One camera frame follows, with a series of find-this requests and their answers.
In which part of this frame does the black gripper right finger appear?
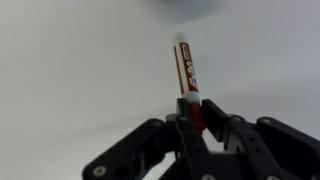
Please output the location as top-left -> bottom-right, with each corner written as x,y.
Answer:
201,98 -> 320,180

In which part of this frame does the red white marker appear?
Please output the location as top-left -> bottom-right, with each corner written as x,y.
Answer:
172,32 -> 207,134

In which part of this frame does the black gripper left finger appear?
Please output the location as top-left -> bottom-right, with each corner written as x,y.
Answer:
82,98 -> 214,180

